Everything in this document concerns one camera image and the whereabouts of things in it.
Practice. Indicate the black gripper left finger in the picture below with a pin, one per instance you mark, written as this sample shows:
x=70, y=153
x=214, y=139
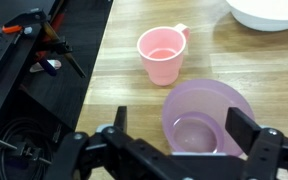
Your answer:
x=117, y=156

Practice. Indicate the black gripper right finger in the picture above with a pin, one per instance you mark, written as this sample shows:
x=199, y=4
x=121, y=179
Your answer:
x=270, y=153

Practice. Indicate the translucent purple plastic cup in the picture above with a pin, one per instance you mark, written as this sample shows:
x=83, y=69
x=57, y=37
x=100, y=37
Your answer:
x=200, y=100

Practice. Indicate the white bowl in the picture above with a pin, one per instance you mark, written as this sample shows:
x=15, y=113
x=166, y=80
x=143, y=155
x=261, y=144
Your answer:
x=267, y=16

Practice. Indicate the black orange bar clamp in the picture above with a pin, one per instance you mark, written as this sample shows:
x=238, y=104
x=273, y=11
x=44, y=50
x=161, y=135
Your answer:
x=34, y=16
x=24, y=150

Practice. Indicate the white oblong object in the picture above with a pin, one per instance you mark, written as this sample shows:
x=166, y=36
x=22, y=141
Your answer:
x=54, y=63

